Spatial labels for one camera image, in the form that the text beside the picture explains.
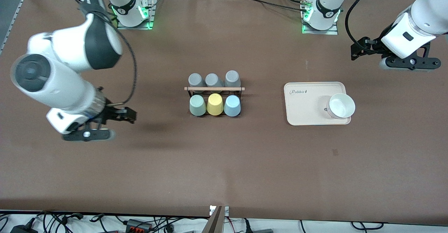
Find pale green cup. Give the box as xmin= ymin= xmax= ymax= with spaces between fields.
xmin=189 ymin=95 xmax=207 ymax=117

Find blue cup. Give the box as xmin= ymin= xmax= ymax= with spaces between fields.
xmin=223 ymin=95 xmax=242 ymax=117

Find white bowl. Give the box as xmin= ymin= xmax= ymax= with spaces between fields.
xmin=327 ymin=93 xmax=356 ymax=119

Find beige tray with lettering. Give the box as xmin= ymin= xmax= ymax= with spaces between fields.
xmin=283 ymin=82 xmax=351 ymax=126

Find grey cup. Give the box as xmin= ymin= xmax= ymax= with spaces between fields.
xmin=188 ymin=73 xmax=205 ymax=87
xmin=205 ymin=73 xmax=224 ymax=87
xmin=224 ymin=70 xmax=241 ymax=87

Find yellow cup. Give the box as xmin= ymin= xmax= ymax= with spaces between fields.
xmin=207 ymin=93 xmax=225 ymax=115

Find black power adapter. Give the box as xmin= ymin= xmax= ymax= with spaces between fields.
xmin=10 ymin=224 xmax=39 ymax=233

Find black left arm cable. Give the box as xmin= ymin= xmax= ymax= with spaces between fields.
xmin=345 ymin=0 xmax=382 ymax=51

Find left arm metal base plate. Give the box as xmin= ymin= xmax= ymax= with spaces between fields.
xmin=302 ymin=0 xmax=339 ymax=35

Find black wire cup rack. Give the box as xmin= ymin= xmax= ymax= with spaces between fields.
xmin=184 ymin=85 xmax=245 ymax=117

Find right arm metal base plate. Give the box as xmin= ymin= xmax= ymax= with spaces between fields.
xmin=117 ymin=0 xmax=155 ymax=30

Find aluminium edge rail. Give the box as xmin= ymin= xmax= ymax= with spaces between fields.
xmin=0 ymin=0 xmax=36 ymax=51

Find wooden post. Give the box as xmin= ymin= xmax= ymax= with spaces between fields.
xmin=202 ymin=206 xmax=224 ymax=233

